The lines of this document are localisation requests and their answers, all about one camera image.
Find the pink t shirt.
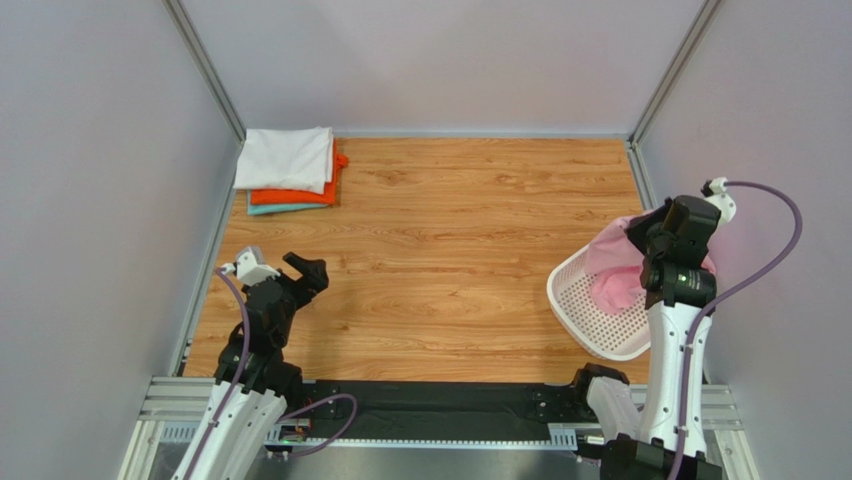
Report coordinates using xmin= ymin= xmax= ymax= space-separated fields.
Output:
xmin=585 ymin=215 xmax=718 ymax=318

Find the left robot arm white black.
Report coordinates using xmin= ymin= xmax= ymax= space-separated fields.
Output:
xmin=173 ymin=246 xmax=329 ymax=479

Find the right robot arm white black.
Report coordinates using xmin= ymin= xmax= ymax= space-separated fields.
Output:
xmin=575 ymin=195 xmax=724 ymax=479

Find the folded teal t shirt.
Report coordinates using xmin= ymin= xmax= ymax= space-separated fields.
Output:
xmin=246 ymin=191 xmax=327 ymax=216

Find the folded orange t shirt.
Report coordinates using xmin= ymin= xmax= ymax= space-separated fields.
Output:
xmin=248 ymin=141 xmax=349 ymax=206

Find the folded white t shirt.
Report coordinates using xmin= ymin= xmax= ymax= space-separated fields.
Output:
xmin=233 ymin=127 xmax=334 ymax=194

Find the white perforated plastic basket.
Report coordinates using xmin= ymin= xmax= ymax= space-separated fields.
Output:
xmin=546 ymin=247 xmax=651 ymax=362

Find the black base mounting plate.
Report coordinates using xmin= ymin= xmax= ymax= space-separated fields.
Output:
xmin=284 ymin=380 xmax=598 ymax=441

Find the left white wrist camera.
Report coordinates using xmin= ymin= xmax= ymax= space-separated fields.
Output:
xmin=217 ymin=246 xmax=280 ymax=287

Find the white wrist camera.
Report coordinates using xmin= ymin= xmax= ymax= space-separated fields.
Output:
xmin=217 ymin=246 xmax=280 ymax=287
xmin=701 ymin=177 xmax=737 ymax=227

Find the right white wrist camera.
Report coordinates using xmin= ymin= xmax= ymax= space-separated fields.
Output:
xmin=701 ymin=177 xmax=737 ymax=227

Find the right aluminium corner post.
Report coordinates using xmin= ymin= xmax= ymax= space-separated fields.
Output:
xmin=629 ymin=0 xmax=724 ymax=149

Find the aluminium corner post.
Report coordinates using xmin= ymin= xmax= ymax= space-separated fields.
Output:
xmin=162 ymin=0 xmax=246 ymax=144
xmin=629 ymin=0 xmax=724 ymax=149

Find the aluminium frame rail front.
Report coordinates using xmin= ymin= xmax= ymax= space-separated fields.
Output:
xmin=120 ymin=377 xmax=758 ymax=479

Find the left aluminium corner post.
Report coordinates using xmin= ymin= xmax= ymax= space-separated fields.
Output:
xmin=162 ymin=0 xmax=246 ymax=144

